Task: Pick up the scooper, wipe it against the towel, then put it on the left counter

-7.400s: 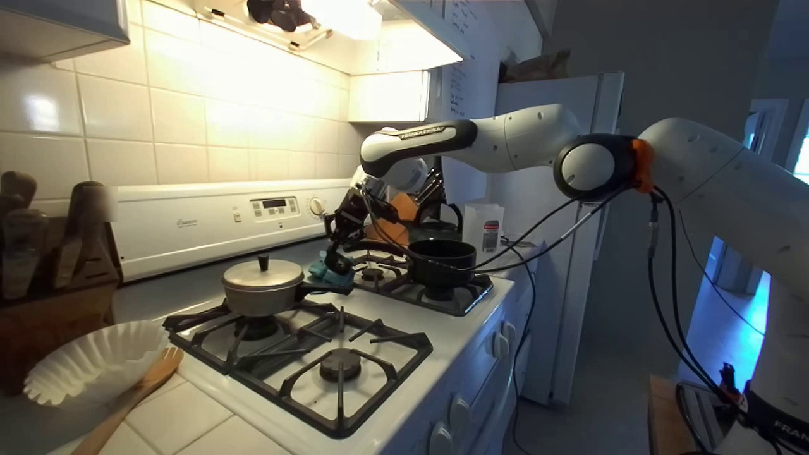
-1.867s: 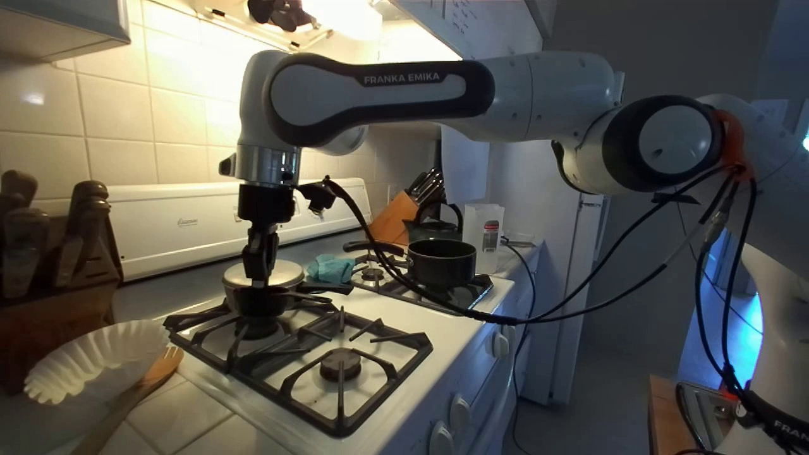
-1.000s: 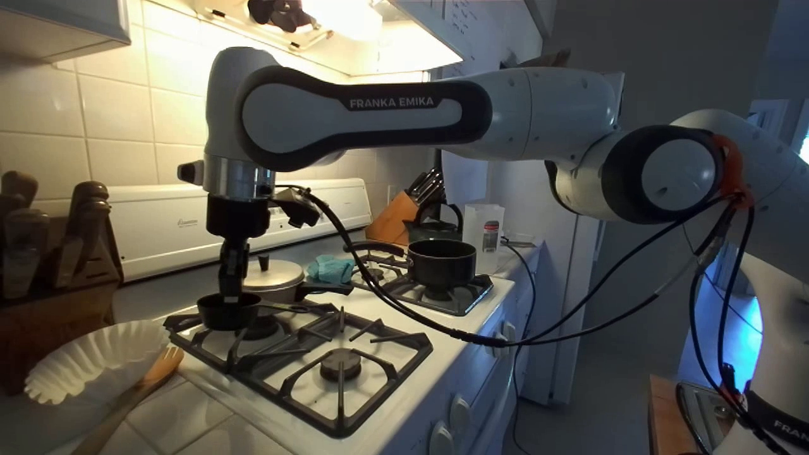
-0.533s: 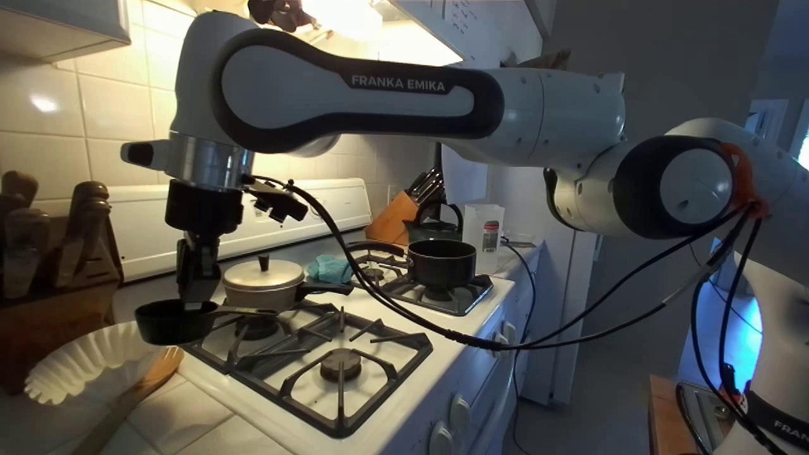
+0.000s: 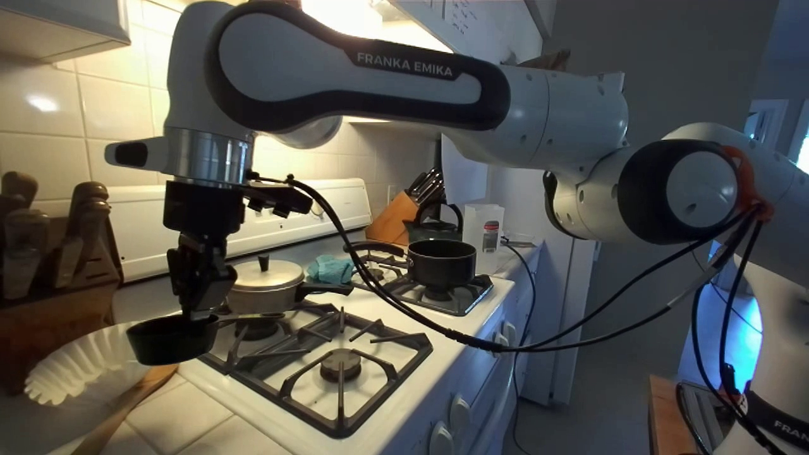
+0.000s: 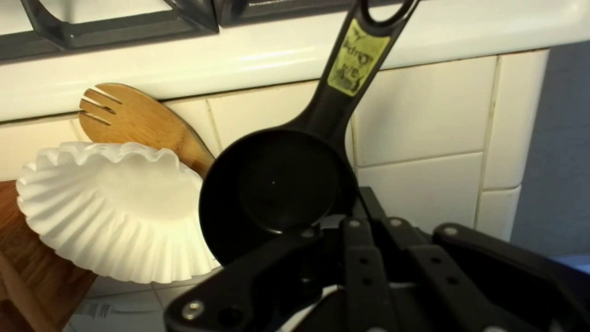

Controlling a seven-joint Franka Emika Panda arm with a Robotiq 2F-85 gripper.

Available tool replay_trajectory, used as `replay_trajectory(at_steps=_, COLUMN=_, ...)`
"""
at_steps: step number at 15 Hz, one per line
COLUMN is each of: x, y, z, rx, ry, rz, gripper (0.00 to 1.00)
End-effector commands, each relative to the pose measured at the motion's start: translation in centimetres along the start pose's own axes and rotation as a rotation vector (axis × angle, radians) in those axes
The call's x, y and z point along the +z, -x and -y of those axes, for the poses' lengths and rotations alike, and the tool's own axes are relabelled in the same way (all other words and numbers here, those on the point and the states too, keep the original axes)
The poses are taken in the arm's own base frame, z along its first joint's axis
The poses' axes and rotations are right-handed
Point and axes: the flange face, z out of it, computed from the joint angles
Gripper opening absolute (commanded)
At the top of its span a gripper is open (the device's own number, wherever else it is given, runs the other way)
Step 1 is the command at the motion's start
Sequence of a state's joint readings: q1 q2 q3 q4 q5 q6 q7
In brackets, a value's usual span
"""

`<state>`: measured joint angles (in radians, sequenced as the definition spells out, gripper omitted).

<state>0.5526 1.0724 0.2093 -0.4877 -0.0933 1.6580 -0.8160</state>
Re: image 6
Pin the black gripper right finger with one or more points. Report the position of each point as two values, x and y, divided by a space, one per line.
490 288

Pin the wooden spork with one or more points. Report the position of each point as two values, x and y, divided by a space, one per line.
134 117

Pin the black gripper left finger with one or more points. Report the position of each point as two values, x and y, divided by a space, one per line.
276 288

